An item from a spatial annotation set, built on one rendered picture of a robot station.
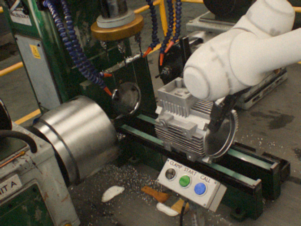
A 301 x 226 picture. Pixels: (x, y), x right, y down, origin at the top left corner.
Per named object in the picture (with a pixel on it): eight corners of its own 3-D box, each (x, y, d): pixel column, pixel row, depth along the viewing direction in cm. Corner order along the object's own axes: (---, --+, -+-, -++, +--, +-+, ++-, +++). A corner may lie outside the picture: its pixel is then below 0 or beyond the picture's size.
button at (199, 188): (195, 193, 100) (191, 191, 99) (200, 182, 100) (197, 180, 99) (204, 198, 98) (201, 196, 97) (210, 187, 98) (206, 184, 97)
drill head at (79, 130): (6, 195, 135) (-23, 133, 122) (92, 140, 154) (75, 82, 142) (45, 229, 118) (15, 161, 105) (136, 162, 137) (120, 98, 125)
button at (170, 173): (166, 178, 107) (162, 176, 106) (171, 168, 107) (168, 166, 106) (174, 182, 105) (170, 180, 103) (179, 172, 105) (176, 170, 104)
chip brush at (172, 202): (138, 193, 142) (138, 191, 141) (148, 184, 144) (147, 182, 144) (183, 216, 128) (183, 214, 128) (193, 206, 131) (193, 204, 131)
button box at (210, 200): (165, 186, 111) (154, 180, 107) (177, 163, 112) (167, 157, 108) (215, 213, 99) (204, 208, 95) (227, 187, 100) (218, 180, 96)
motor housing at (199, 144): (159, 153, 139) (149, 106, 129) (195, 127, 149) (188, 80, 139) (204, 174, 125) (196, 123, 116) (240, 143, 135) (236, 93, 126)
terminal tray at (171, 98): (160, 109, 133) (156, 90, 130) (182, 95, 139) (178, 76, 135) (187, 119, 125) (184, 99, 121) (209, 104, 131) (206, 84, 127)
